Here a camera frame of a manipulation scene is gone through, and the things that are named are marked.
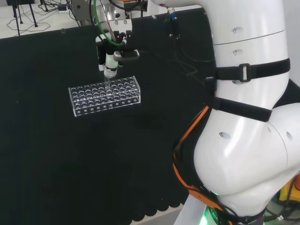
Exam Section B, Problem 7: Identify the grey metal equipment box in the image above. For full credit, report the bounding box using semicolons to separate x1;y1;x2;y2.
71;0;99;26

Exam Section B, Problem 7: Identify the black USB cable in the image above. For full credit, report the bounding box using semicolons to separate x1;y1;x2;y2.
140;49;215;83

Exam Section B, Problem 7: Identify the tall black tripod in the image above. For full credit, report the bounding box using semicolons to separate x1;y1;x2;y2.
6;0;38;37

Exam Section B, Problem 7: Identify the clear plastic test tube rack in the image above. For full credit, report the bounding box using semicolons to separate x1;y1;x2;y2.
67;75;142;118

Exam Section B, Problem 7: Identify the black cable connector block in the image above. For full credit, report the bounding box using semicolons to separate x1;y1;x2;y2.
163;6;181;40

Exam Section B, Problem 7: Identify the orange cable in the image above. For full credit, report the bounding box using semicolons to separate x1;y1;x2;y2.
172;105;235;225

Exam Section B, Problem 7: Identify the green cable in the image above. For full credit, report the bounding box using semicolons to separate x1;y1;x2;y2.
93;0;128;46

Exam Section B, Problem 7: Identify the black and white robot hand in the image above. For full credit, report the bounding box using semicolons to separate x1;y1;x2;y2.
95;30;141;79

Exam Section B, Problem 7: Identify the short black tripod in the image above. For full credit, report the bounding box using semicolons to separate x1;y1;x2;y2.
38;0;50;13

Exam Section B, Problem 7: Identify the yellow stop button box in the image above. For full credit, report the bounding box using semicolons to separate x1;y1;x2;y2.
278;172;300;208

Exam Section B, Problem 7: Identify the black bench cloth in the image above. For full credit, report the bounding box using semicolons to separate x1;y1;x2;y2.
0;6;300;223

